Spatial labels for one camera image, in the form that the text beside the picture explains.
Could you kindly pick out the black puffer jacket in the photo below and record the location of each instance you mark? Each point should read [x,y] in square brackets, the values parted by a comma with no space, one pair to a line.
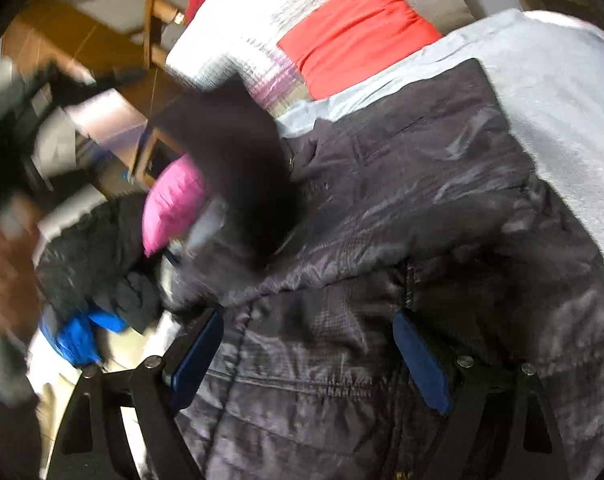
[91,255]

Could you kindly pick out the silver foil insulation sheet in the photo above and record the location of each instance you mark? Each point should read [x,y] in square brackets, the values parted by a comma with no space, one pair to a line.
[221,45]

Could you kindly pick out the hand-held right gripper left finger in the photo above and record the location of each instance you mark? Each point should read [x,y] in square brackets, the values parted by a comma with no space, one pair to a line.
[196,360]

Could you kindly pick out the dark quilted jacket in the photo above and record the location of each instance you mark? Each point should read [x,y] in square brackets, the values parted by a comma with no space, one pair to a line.
[382,210]

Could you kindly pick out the person's left hand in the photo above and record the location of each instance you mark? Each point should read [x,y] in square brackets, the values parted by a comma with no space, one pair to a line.
[9,280]

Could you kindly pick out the blue jacket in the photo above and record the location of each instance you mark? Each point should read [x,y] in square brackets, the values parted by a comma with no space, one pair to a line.
[76,335]

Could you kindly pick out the red pillow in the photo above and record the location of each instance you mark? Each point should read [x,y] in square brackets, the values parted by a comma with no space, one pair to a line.
[357,35]

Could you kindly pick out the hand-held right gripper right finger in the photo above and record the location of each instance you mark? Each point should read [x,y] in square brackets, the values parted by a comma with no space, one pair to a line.
[422,365]

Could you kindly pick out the wooden cabinet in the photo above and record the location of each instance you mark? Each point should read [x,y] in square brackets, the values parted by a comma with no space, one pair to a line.
[149,155]

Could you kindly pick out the pink pillow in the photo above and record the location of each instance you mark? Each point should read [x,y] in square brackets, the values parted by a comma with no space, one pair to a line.
[171,205]

